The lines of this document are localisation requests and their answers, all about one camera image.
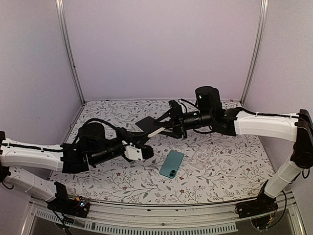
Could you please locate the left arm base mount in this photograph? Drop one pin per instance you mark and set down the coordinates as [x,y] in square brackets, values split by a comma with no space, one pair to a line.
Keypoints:
[78,206]

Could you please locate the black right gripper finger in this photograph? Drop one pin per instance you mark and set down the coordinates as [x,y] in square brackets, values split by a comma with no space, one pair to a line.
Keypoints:
[164,120]
[174,132]

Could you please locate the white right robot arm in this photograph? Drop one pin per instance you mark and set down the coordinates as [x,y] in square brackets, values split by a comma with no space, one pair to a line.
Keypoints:
[292,130]

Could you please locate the aluminium frame post back right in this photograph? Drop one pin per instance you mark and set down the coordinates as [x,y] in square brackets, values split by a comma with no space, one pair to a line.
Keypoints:
[256,50]

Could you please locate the front aluminium rail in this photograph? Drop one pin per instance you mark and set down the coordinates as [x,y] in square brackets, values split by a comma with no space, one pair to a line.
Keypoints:
[109,218]

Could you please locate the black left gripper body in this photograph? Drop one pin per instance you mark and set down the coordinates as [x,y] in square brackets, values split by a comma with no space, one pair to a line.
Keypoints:
[98,157]

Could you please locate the clear phone case with ring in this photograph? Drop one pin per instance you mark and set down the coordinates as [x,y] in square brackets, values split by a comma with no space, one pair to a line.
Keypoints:
[200,158]

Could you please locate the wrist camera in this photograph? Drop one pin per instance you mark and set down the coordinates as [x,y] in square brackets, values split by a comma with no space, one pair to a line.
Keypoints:
[175,110]
[132,153]

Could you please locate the floral patterned table mat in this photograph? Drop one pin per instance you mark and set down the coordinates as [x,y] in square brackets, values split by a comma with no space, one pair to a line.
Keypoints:
[237,169]

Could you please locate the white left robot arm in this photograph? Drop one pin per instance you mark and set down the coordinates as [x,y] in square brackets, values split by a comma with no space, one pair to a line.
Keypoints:
[14,156]

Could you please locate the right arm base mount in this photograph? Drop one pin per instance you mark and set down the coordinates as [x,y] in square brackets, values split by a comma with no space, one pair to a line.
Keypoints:
[262,204]

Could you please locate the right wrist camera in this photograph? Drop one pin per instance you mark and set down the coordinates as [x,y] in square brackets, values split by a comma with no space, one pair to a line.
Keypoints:
[175,110]

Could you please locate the aluminium frame post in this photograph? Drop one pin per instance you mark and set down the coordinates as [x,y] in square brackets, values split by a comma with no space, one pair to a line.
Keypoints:
[65,35]
[256,50]

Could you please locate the aluminium frame post back left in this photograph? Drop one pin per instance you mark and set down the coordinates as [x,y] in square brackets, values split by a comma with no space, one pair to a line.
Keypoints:
[65,35]

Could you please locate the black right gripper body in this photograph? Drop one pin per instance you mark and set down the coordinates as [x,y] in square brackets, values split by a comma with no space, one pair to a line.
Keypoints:
[194,121]

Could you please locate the blue phone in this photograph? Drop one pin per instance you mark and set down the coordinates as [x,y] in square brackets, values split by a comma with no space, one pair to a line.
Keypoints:
[171,164]

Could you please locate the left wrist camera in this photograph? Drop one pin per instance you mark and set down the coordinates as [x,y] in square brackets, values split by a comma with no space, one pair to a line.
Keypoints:
[132,153]

